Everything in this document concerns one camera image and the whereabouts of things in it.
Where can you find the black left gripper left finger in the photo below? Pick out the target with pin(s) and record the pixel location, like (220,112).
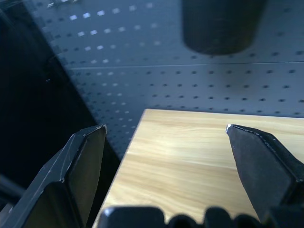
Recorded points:
(64,180)

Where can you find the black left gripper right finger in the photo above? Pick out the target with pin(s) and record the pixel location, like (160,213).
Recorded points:
(263,171)

